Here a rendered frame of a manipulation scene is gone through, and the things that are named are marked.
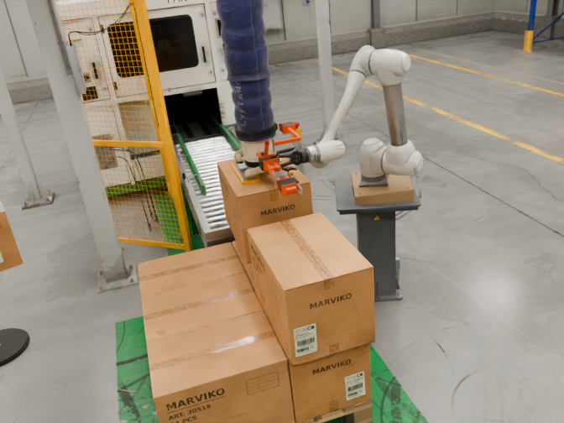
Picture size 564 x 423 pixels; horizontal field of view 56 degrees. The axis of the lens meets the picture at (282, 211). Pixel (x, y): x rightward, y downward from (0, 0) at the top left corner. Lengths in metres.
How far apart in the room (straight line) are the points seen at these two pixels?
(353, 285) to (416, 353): 1.11
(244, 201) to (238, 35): 0.83
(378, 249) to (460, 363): 0.85
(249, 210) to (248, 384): 0.88
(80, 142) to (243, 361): 2.10
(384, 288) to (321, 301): 1.47
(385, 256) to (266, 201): 1.08
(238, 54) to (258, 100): 0.25
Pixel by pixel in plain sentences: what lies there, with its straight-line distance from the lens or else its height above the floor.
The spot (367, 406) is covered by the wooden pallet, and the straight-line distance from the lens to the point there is 2.83.
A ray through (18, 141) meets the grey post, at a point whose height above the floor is 0.70.
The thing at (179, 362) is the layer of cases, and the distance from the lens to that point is 2.55.
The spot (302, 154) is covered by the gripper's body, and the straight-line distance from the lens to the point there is 2.77.
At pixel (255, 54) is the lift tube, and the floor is 1.73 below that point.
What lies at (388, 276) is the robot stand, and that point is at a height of 0.17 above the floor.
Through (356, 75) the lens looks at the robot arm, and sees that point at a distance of 3.00.
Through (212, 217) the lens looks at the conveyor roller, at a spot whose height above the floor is 0.55.
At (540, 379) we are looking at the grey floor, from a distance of 3.26.
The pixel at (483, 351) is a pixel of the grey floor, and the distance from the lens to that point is 3.36.
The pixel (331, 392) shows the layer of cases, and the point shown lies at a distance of 2.67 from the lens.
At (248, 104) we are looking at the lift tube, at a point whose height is 1.48.
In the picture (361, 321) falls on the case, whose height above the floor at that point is 0.68.
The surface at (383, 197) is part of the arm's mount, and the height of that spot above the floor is 0.79.
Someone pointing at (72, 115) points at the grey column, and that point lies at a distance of 3.88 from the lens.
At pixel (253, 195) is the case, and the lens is 2.75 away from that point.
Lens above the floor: 2.15
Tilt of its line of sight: 25 degrees down
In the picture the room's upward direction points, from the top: 6 degrees counter-clockwise
